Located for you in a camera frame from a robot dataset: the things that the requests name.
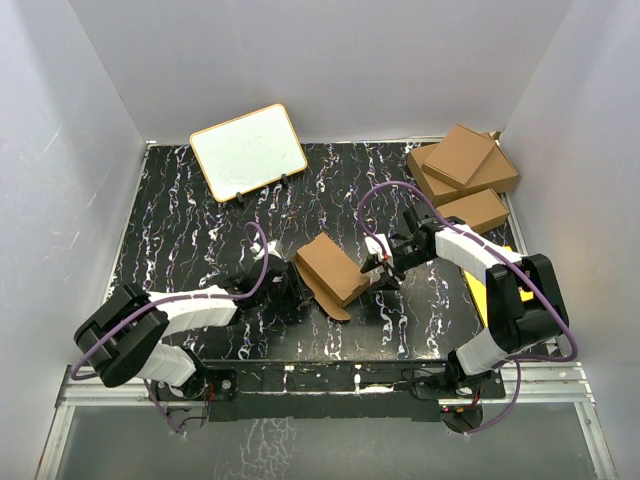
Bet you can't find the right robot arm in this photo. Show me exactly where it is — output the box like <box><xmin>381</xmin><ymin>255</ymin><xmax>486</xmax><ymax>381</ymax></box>
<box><xmin>361</xmin><ymin>208</ymin><xmax>569</xmax><ymax>397</ymax></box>

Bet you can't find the black base frame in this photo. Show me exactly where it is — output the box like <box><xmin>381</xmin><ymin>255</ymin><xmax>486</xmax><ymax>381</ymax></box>
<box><xmin>199</xmin><ymin>357</ymin><xmax>506</xmax><ymax>426</ymax></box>

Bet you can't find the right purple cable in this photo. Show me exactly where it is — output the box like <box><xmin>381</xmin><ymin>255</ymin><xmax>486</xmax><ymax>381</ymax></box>
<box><xmin>358</xmin><ymin>180</ymin><xmax>580</xmax><ymax>435</ymax></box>

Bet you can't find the whiteboard with orange frame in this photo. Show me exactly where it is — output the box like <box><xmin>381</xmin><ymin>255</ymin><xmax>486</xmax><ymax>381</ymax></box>
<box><xmin>189</xmin><ymin>104</ymin><xmax>308</xmax><ymax>203</ymax></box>

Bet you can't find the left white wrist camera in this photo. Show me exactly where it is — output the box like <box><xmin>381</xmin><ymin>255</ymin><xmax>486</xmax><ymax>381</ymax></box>
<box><xmin>250</xmin><ymin>240</ymin><xmax>284</xmax><ymax>261</ymax></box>

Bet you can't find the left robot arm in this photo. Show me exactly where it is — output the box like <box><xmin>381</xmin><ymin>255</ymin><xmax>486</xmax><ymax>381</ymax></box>
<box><xmin>74</xmin><ymin>255</ymin><xmax>313</xmax><ymax>399</ymax></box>

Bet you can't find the aluminium rail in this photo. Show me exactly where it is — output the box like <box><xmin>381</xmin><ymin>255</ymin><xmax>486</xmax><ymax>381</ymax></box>
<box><xmin>57</xmin><ymin>362</ymin><xmax>594</xmax><ymax>406</ymax></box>

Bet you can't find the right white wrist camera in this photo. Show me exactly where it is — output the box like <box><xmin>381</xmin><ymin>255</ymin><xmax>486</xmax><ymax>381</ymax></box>
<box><xmin>365</xmin><ymin>234</ymin><xmax>393</xmax><ymax>262</ymax></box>

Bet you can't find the cardboard box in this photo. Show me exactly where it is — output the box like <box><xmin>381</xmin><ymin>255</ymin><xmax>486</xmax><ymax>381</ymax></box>
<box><xmin>421</xmin><ymin>124</ymin><xmax>496</xmax><ymax>190</ymax></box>
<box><xmin>437</xmin><ymin>189</ymin><xmax>510</xmax><ymax>234</ymax></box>
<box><xmin>293</xmin><ymin>233</ymin><xmax>370</xmax><ymax>322</ymax></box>
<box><xmin>407</xmin><ymin>133</ymin><xmax>519</xmax><ymax>206</ymax></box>

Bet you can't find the yellow booklet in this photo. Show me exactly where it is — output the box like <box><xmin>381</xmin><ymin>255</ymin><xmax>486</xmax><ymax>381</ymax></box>
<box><xmin>462</xmin><ymin>245</ymin><xmax>534</xmax><ymax>328</ymax></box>

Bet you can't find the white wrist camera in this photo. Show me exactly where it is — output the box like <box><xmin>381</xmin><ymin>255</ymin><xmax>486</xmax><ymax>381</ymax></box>
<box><xmin>250</xmin><ymin>240</ymin><xmax>284</xmax><ymax>261</ymax></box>
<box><xmin>365</xmin><ymin>234</ymin><xmax>393</xmax><ymax>262</ymax></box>

